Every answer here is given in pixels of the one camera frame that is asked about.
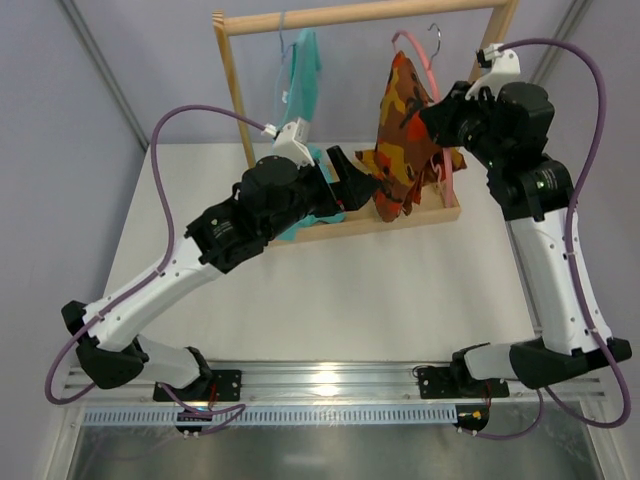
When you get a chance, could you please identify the orange camouflage trousers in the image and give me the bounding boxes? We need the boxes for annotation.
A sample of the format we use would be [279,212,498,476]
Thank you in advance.
[355,50,466,223]

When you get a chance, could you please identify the pink plastic hanger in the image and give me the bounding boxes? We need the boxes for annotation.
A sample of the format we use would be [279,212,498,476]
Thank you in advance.
[391,22,454,208]

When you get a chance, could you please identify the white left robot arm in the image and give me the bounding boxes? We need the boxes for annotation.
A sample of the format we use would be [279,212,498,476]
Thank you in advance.
[62,146,380,401]

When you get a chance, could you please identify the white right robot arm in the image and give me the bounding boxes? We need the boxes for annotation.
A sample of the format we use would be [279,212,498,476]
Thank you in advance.
[419,81,632,389]

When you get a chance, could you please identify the teal t-shirt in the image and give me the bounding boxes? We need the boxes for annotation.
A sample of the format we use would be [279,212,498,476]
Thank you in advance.
[274,28,346,241]

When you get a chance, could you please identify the wooden clothes rack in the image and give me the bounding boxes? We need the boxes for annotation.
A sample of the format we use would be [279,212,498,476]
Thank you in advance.
[212,0,518,242]

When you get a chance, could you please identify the left controller board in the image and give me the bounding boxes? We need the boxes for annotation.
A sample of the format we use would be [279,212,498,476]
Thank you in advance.
[175,409,212,435]

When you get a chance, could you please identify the controller board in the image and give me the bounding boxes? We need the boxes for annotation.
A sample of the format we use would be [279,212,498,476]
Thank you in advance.
[453,409,490,436]
[175,409,212,435]

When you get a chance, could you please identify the right controller board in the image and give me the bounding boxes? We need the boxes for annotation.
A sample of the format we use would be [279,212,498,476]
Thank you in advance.
[453,409,490,436]

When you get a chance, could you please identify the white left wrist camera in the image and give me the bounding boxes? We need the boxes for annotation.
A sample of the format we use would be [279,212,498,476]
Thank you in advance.
[261,117,315,168]

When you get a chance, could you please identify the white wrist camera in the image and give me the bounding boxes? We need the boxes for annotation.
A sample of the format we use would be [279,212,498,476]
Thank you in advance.
[261,117,315,168]
[465,43,521,100]

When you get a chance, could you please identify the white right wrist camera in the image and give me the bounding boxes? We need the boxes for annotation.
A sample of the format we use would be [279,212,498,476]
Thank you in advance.
[465,43,521,100]

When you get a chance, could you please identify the blue wire hanger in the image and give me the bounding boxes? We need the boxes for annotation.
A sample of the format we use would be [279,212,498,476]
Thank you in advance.
[273,10,295,111]

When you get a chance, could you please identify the aluminium front rail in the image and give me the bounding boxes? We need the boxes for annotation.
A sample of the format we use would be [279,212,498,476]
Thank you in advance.
[60,361,606,406]

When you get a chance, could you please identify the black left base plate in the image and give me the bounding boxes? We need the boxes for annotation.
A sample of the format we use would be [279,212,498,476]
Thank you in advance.
[152,369,242,402]

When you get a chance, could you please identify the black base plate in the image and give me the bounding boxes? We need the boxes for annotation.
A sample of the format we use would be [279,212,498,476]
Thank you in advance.
[412,365,510,400]
[152,369,242,402]

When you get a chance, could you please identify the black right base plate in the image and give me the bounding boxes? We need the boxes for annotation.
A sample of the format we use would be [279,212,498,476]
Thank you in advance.
[412,365,510,400]

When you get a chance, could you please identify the slotted cable duct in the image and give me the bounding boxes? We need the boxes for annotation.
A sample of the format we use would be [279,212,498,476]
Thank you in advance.
[82,404,457,427]

